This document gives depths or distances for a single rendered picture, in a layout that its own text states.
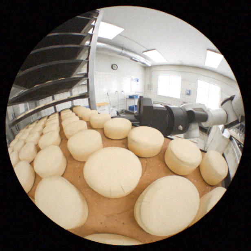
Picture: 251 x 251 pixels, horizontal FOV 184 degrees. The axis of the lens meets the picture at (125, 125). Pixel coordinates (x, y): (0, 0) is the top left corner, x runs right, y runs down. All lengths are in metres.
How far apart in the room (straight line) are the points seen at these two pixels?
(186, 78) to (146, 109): 4.39
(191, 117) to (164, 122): 0.08
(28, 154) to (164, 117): 0.28
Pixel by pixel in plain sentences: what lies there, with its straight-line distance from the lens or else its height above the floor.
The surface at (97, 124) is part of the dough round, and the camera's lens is 0.15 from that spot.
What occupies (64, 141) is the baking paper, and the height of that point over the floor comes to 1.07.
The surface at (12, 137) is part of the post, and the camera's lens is 0.44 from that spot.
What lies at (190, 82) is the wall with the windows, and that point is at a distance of 4.46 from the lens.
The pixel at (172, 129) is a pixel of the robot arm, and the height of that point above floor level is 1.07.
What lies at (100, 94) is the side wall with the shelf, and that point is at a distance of 3.32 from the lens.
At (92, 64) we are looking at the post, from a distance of 0.39.
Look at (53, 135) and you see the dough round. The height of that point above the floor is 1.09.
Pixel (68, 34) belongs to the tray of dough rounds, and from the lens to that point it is 0.50.
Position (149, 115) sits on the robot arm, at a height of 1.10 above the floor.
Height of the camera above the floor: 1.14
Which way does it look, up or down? 26 degrees down
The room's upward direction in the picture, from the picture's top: straight up
